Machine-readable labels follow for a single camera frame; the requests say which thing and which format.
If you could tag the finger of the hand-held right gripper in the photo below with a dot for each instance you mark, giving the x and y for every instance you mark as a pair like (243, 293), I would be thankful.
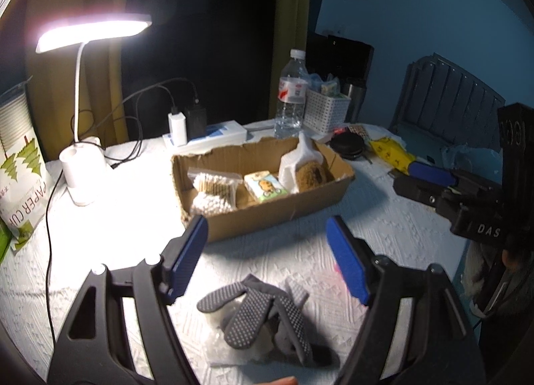
(432, 173)
(417, 192)

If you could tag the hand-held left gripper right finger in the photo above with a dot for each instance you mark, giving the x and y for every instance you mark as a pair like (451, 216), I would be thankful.
(348, 262)

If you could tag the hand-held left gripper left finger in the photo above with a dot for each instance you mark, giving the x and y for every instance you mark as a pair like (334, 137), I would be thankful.
(190, 257)

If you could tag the grey dotted work gloves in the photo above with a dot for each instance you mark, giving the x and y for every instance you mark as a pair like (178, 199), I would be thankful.
(246, 320)

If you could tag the brown cardboard box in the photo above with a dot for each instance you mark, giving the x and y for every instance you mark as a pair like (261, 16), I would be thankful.
(267, 212)

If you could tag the person's right hand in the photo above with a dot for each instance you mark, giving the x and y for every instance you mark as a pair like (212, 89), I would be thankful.
(511, 262)

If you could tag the crumpled clear plastic wrap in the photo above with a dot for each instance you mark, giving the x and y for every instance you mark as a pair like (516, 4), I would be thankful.
(467, 157)

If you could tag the yellow packet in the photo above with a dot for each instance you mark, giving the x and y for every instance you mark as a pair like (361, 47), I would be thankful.
(392, 153)

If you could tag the bag of cotton swabs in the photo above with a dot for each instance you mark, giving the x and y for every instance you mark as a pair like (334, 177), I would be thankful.
(212, 193)

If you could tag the white textured tablecloth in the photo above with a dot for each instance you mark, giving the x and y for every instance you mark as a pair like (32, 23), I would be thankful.
(125, 222)

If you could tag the dark slatted chair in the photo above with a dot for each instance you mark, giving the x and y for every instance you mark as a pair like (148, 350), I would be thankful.
(450, 93)

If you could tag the black round case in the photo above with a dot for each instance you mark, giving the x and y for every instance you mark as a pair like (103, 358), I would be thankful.
(347, 146)

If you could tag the patterned packet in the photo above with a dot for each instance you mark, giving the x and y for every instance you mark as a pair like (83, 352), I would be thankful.
(358, 131)

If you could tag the clear plastic bag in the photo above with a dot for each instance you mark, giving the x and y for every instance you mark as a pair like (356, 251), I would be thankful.
(221, 347)

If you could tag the plastic bag with brown sponge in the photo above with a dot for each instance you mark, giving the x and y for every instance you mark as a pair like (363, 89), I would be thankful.
(302, 170)

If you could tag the cartoon print tissue packet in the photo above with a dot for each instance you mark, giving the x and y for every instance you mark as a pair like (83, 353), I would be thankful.
(265, 186)

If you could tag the metal cup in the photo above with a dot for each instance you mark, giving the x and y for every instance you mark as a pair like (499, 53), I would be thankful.
(354, 99)

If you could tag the white plastic basket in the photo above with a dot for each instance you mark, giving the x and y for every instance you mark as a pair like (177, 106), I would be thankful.
(325, 111)

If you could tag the white charger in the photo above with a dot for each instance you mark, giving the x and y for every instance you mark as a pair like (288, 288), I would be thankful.
(177, 128)

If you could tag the white power strip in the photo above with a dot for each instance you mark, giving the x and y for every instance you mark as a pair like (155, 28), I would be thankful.
(225, 130)

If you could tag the black charger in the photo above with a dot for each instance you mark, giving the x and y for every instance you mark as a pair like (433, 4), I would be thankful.
(196, 120)

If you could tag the packets in basket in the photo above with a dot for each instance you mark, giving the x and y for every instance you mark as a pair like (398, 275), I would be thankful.
(325, 85)

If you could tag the white desk lamp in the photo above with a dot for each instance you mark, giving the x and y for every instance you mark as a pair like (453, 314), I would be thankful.
(83, 168)

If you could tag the black monitor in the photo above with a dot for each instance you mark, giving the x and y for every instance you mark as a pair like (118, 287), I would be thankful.
(342, 57)

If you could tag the clear water bottle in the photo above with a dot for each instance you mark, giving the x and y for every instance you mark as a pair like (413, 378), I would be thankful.
(290, 105)

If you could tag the green packet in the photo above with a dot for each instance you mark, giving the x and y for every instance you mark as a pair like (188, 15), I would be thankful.
(3, 241)

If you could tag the paper cup package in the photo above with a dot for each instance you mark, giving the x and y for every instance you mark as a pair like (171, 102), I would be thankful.
(21, 159)

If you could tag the yellow curtain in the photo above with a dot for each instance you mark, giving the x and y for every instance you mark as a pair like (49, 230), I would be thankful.
(292, 13)

